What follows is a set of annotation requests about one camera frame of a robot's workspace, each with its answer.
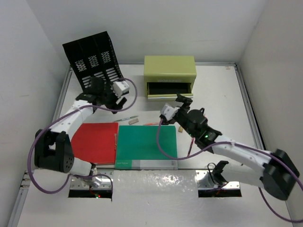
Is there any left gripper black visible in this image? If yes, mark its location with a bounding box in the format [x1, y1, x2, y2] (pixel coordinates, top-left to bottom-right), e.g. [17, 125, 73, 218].
[98, 82, 125, 113]

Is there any grey green pen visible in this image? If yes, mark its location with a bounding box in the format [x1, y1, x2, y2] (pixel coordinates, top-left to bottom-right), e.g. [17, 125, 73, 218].
[113, 115, 138, 122]

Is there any beige eraser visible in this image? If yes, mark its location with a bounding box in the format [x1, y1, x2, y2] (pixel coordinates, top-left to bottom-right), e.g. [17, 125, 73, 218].
[128, 119, 139, 125]

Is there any olive green drawer toolbox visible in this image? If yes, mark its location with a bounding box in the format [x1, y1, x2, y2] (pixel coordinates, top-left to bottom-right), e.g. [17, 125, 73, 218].
[143, 55, 196, 101]

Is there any orange highlighter pen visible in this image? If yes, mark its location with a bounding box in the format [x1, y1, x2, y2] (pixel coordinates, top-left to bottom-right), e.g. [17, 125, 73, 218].
[144, 122, 161, 126]

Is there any dark red ink pen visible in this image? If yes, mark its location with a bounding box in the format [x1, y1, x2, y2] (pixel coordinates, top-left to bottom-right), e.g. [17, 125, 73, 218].
[187, 138, 195, 157]

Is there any green binder folder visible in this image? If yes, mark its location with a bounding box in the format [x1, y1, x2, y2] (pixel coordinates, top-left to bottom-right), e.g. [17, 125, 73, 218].
[115, 125, 178, 170]

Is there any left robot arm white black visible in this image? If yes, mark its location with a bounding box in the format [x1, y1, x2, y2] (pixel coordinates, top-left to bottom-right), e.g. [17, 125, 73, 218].
[34, 78, 129, 177]

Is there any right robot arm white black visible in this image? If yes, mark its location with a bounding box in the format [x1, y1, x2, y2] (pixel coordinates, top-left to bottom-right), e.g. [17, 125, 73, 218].
[174, 94, 300, 201]

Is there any red folder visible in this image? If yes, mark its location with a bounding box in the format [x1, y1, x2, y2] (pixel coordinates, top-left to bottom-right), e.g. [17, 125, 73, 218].
[71, 122, 118, 165]

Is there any black three-slot file rack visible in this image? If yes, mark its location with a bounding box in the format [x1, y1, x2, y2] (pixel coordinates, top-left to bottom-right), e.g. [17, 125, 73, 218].
[62, 31, 125, 92]

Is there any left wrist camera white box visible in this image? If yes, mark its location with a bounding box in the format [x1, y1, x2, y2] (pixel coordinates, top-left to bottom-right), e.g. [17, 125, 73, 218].
[112, 80, 129, 98]

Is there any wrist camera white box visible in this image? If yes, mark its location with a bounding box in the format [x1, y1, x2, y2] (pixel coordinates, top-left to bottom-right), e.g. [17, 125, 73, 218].
[160, 104, 180, 121]
[112, 80, 129, 98]

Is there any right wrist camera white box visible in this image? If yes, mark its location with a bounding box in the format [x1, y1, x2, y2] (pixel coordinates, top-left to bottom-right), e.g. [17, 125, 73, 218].
[160, 104, 180, 121]

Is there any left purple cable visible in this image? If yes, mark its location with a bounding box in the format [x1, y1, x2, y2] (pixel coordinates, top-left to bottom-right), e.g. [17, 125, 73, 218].
[27, 78, 139, 194]

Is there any purple cable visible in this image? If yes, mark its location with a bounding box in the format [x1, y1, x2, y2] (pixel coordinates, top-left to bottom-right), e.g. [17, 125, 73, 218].
[27, 78, 139, 194]
[157, 119, 303, 223]

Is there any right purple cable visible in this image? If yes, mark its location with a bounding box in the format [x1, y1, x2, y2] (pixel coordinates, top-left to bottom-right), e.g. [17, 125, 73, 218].
[157, 119, 303, 223]

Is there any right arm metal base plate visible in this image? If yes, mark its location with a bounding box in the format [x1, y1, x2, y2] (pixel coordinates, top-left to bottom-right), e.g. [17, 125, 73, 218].
[195, 169, 241, 191]

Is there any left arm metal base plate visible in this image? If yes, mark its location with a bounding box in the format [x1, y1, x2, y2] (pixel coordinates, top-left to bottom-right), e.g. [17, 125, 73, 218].
[70, 169, 113, 191]

